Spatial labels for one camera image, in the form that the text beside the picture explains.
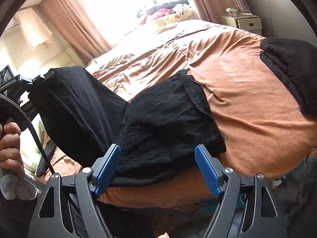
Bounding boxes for person's left hand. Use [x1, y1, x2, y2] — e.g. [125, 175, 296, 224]
[0, 123, 25, 179]

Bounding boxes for white spotted plush toy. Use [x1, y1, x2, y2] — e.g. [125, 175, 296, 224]
[173, 4, 190, 14]

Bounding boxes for brown blanket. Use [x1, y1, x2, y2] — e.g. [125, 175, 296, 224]
[35, 19, 317, 209]

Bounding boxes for black pants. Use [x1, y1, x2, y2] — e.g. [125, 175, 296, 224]
[30, 66, 227, 187]

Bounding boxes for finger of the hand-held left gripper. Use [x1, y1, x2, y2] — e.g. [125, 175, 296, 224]
[21, 70, 55, 90]

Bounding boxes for black folded cloth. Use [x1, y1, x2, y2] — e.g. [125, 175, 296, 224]
[260, 52, 317, 119]

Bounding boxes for white nightstand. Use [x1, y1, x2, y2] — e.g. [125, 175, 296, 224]
[221, 15, 262, 36]

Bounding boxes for dark grey fuzzy cloth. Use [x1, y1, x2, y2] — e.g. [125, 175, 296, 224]
[270, 151, 317, 231]

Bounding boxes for cream hanging towel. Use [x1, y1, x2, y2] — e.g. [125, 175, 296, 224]
[15, 7, 53, 50]

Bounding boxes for black cable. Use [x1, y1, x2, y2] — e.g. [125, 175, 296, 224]
[0, 94, 56, 173]

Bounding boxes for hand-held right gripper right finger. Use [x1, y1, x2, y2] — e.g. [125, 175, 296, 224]
[195, 144, 288, 238]

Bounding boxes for striped bag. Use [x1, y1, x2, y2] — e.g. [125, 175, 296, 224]
[229, 0, 249, 14]

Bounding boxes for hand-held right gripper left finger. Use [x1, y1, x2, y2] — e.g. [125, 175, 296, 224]
[28, 143, 121, 238]

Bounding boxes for bright window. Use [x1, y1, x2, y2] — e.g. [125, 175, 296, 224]
[62, 0, 196, 47]

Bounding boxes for pink plush toy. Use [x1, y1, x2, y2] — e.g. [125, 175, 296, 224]
[149, 8, 171, 20]

